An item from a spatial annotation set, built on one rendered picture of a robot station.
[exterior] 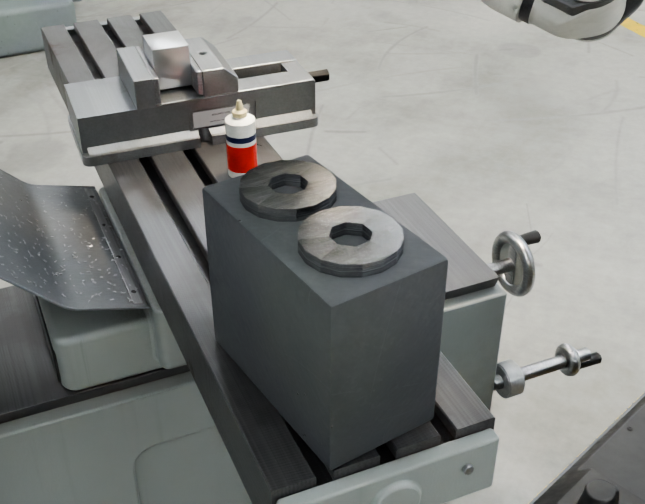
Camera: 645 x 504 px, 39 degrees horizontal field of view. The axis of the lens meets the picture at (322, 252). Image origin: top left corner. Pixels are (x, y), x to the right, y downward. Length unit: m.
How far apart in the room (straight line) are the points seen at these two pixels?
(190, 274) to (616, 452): 0.64
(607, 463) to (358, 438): 0.57
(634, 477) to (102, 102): 0.88
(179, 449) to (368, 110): 2.33
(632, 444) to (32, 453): 0.81
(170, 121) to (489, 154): 2.05
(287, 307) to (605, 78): 3.23
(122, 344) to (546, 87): 2.81
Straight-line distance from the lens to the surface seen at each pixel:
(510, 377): 1.55
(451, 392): 0.92
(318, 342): 0.76
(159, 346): 1.20
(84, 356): 1.21
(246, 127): 1.22
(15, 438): 1.26
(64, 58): 1.68
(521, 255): 1.59
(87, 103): 1.34
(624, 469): 1.33
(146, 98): 1.30
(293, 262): 0.76
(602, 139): 3.44
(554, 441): 2.19
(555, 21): 1.05
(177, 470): 1.39
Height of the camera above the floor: 1.53
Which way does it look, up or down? 35 degrees down
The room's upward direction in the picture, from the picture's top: straight up
